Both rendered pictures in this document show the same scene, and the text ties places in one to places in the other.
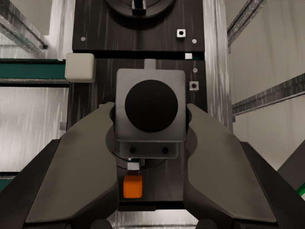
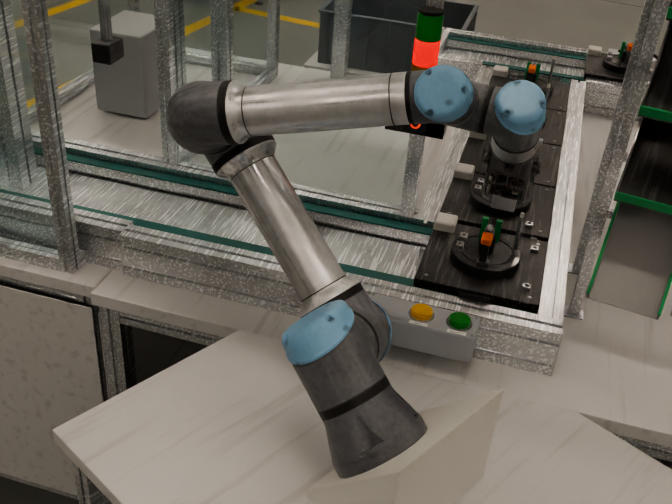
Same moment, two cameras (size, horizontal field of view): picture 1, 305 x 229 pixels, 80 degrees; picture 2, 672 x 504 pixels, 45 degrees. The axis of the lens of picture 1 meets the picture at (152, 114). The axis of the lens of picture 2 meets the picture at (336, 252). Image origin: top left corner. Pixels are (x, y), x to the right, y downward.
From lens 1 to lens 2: 149 cm
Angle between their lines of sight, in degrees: 49
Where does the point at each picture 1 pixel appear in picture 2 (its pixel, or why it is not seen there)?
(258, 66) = not seen: hidden behind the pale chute
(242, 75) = not seen: hidden behind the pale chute
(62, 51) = (427, 219)
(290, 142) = (646, 348)
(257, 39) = not seen: hidden behind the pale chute
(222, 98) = (559, 265)
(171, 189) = (506, 292)
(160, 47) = (510, 228)
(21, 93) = (377, 240)
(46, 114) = (396, 255)
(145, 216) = (480, 305)
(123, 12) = (485, 203)
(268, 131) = (621, 335)
